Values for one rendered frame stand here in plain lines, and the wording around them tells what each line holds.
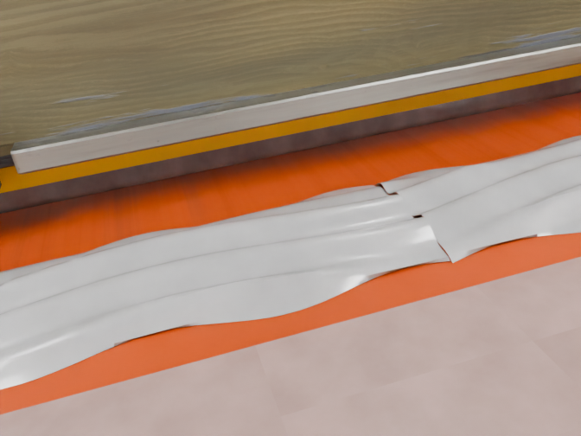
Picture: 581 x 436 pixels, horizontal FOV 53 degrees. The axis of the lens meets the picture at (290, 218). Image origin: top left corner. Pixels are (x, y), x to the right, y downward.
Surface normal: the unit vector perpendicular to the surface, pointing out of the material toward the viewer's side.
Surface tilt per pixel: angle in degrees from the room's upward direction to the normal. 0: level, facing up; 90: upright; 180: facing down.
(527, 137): 32
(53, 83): 56
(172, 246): 2
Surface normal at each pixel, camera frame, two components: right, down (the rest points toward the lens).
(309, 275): 0.04, -0.65
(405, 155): -0.11, -0.87
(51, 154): 0.27, 0.40
